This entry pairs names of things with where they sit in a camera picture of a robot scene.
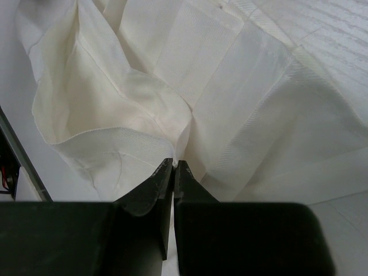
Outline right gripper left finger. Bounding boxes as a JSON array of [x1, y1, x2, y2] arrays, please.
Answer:
[[1, 159, 173, 275]]

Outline white skirt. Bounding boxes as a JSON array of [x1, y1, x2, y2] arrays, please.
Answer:
[[1, 1, 367, 204]]

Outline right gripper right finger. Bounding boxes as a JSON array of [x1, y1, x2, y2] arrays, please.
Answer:
[[174, 161, 336, 275]]

